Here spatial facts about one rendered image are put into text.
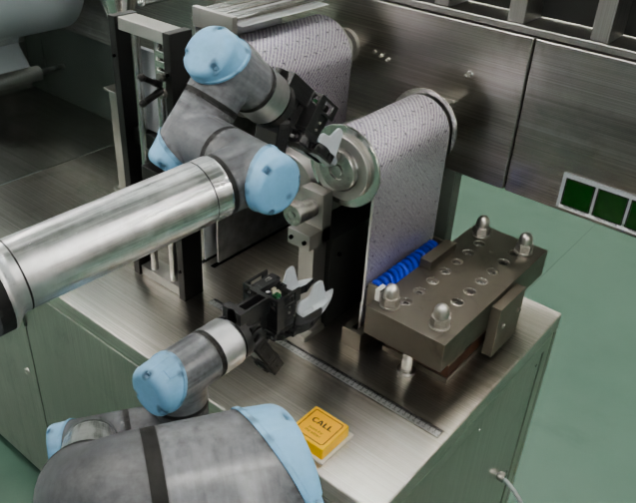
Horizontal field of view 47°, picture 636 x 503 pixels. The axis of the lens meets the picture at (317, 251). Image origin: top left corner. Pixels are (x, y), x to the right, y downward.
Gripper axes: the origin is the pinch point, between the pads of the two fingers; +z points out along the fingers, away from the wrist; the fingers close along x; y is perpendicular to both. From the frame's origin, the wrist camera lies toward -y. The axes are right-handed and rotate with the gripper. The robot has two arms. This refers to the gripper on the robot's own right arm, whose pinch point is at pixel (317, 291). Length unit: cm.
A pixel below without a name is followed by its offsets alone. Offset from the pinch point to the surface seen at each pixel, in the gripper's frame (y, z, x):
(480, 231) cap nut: -4.2, 43.8, -7.3
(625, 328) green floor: -109, 186, -15
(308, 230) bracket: 4.9, 7.8, 8.8
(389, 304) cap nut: -4.8, 11.0, -7.6
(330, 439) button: -16.5, -11.1, -13.0
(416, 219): 1.6, 29.7, -0.2
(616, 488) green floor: -109, 104, -42
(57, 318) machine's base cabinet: -30, -13, 60
